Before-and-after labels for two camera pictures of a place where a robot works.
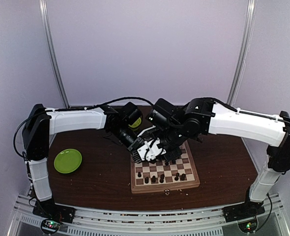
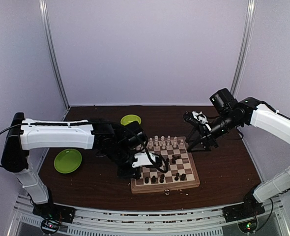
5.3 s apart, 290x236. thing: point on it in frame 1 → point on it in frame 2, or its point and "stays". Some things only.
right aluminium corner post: (244, 52) stays
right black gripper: (175, 154) → (206, 137)
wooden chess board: (152, 176) stays
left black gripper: (132, 149) → (121, 173)
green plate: (67, 161) stays
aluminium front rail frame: (209, 222) stays
